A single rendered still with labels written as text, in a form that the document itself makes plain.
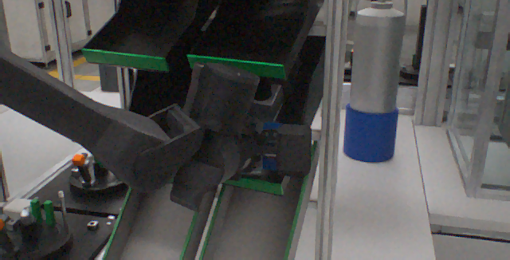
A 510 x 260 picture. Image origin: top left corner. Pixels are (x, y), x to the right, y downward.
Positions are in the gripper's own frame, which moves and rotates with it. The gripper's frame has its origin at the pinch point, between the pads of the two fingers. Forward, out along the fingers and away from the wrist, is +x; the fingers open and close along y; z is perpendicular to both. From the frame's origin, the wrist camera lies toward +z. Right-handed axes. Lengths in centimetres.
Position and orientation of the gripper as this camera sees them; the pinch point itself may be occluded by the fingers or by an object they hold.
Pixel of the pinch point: (249, 139)
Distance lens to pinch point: 67.4
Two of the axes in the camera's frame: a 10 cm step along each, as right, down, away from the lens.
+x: 2.9, -1.0, 9.5
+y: -9.6, -0.5, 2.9
